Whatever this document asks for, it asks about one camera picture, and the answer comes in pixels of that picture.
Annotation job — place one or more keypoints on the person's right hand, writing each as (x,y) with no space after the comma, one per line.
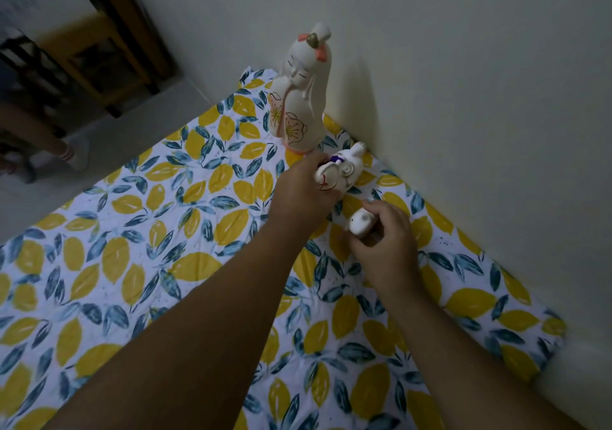
(389,252)

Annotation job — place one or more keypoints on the person's left hand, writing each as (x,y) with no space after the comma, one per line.
(299,200)

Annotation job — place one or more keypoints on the person's right thumb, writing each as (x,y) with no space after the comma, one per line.
(357,244)

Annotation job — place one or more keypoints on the person's left fingers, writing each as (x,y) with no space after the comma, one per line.
(316,159)

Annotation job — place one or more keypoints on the small white ceramic figurine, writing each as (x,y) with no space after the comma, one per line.
(361,221)

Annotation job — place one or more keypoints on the medium white ceramic doll figurine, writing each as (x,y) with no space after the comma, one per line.
(340,169)

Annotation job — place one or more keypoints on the person's left forearm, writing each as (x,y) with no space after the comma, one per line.
(191,339)

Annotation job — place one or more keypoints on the person's right forearm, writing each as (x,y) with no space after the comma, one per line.
(464,372)

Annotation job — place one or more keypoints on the tall white ceramic doll figurine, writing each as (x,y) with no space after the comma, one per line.
(299,104)

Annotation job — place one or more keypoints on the yellow blue leaf print cloth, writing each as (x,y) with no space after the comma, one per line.
(143,252)

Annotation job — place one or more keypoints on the white shoe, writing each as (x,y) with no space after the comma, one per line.
(80,153)

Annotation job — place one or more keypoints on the yellow wooden stool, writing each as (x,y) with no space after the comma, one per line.
(91,52)

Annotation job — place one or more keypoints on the grey shoe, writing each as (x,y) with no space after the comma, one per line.
(21,170)

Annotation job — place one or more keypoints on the black metal rack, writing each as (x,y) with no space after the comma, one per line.
(28,76)

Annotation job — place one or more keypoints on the brown wooden door frame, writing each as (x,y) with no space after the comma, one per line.
(129,18)

